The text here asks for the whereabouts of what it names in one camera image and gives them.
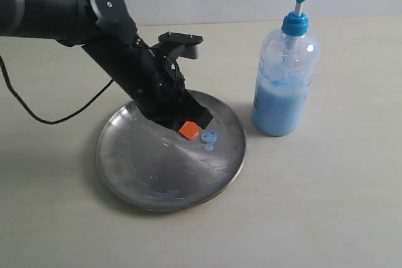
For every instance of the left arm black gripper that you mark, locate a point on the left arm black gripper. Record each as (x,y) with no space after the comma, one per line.
(172,106)

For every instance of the blue soap pump bottle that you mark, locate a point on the blue soap pump bottle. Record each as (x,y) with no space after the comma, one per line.
(287,62)

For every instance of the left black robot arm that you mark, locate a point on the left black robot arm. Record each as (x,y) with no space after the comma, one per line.
(150,75)

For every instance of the blue soap blob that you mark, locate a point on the blue soap blob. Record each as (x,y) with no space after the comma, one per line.
(208,138)

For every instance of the round steel plate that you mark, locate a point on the round steel plate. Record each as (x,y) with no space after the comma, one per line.
(157,169)

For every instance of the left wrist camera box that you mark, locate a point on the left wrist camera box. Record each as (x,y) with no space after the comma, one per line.
(180,45)

